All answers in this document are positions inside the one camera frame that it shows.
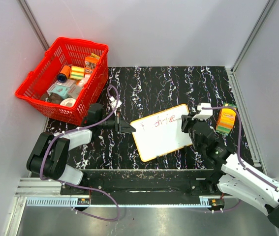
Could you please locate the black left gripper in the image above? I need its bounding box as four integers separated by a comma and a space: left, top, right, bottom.
98, 112, 136, 135

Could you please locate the yellow framed whiteboard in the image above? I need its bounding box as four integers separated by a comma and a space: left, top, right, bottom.
130, 104, 192, 162

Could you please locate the orange sponge pack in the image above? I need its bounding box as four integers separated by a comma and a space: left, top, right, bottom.
216, 108, 236, 135

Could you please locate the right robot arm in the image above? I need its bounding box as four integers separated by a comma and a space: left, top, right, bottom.
181, 115, 279, 229

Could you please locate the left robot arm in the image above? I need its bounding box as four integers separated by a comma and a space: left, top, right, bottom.
26, 103, 136, 195

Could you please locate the white tape roll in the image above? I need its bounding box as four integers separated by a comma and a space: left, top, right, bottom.
60, 98, 76, 108

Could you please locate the pink white small box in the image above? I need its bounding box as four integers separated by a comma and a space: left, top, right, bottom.
76, 74, 91, 88

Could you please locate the brown cardboard box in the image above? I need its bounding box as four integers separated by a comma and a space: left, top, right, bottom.
67, 84, 83, 99

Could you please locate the yellow green sponge stack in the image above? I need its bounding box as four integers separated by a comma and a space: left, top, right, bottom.
70, 66, 85, 80

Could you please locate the orange snack packet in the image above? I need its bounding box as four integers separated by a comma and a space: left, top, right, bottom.
84, 53, 100, 74

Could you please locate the teal white box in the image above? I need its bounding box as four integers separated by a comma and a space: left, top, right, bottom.
47, 84, 70, 99

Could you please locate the orange blue cylinder can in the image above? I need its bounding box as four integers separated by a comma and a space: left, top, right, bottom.
57, 65, 71, 83

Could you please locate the red plastic basket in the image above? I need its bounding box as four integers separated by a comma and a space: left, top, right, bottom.
15, 37, 109, 125

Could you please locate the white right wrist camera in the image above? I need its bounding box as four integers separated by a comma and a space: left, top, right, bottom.
192, 103, 213, 120

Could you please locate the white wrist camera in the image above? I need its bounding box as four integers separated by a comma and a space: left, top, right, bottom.
192, 103, 213, 120
109, 96, 122, 110

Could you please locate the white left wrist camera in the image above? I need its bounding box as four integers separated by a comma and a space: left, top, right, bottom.
109, 96, 122, 110

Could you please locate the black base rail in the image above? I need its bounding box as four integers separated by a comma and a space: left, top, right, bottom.
31, 169, 243, 200

